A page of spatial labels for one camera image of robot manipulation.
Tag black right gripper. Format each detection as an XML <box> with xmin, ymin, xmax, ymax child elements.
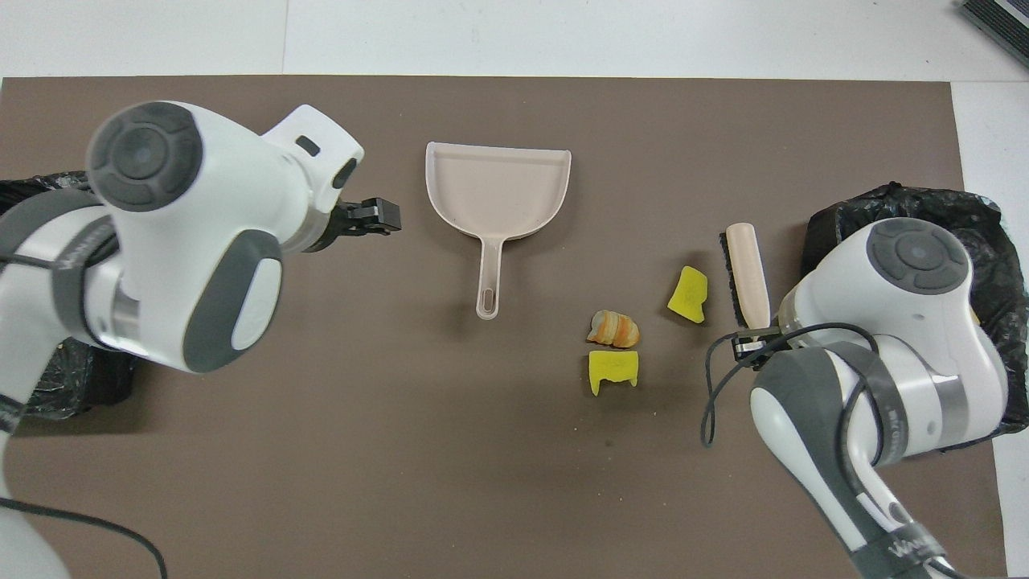
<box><xmin>731</xmin><ymin>323</ymin><xmax>793</xmax><ymax>362</ymax></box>

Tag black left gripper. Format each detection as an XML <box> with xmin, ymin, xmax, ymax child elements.
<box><xmin>309</xmin><ymin>197</ymin><xmax>402</xmax><ymax>255</ymax></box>

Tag beige hand brush black bristles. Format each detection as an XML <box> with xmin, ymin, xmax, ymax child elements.
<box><xmin>719</xmin><ymin>222</ymin><xmax>773</xmax><ymax>331</ymax></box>

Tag beige plastic dustpan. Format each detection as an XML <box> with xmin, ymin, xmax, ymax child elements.
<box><xmin>425</xmin><ymin>141</ymin><xmax>573</xmax><ymax>322</ymax></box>

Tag short striped croissant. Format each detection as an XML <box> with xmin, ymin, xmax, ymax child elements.
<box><xmin>587</xmin><ymin>310</ymin><xmax>641</xmax><ymax>349</ymax></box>

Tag yellow notched sponge piece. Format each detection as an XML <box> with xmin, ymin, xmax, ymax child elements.
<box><xmin>588</xmin><ymin>350</ymin><xmax>640</xmax><ymax>396</ymax></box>

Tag black bag lined bin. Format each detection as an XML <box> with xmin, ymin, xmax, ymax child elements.
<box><xmin>801</xmin><ymin>183</ymin><xmax>1029</xmax><ymax>451</ymax></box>
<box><xmin>0</xmin><ymin>170</ymin><xmax>139</xmax><ymax>421</ymax></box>

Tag brown table mat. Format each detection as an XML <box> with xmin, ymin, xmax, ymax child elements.
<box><xmin>0</xmin><ymin>76</ymin><xmax>1010</xmax><ymax>579</ymax></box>

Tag dark ribbed vent panel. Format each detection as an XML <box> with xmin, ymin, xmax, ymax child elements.
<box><xmin>961</xmin><ymin>0</ymin><xmax>1029</xmax><ymax>69</ymax></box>

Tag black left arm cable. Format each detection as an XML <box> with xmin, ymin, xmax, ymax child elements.
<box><xmin>0</xmin><ymin>496</ymin><xmax>169</xmax><ymax>579</ymax></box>

